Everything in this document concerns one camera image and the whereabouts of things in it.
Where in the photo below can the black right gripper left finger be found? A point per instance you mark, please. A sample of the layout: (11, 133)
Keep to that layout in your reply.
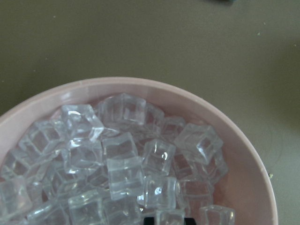
(149, 221)

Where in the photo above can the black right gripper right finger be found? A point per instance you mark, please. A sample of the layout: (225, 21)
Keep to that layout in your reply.
(189, 221)

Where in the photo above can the clear ice cubes pile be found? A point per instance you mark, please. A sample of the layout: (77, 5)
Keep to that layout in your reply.
(114, 163)

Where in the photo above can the pink bowl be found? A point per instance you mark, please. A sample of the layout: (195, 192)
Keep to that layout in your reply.
(246, 188)

